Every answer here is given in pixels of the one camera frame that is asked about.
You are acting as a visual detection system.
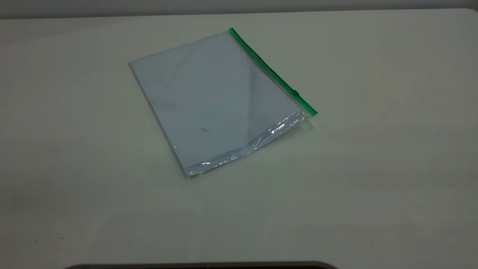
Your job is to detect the clear zip bag green strip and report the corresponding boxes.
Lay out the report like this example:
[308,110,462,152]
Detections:
[128,27,319,180]

